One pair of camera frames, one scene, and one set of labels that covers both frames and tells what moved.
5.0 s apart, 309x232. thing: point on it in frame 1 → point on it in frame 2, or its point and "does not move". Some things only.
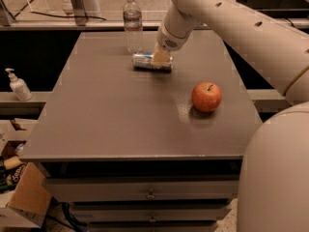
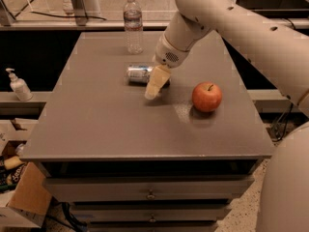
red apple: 207,97 does not move
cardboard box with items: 24,200 does not move
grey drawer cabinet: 135,151 does not move
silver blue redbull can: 142,61 → 139,72
